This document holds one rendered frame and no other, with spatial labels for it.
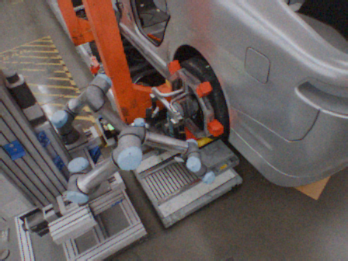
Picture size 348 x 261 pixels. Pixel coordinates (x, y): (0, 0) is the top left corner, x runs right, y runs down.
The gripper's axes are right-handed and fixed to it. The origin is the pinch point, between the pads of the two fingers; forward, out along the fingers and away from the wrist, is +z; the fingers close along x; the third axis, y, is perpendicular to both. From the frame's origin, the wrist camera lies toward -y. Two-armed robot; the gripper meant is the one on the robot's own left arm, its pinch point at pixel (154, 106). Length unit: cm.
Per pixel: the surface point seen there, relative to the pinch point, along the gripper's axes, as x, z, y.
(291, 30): 85, -34, -84
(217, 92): 51, -6, -25
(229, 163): 63, 5, 67
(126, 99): -28.9, 7.9, 2.5
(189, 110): 33.6, -18.5, -17.4
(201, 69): 38, 6, -34
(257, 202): 92, -21, 83
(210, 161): 45, -1, 60
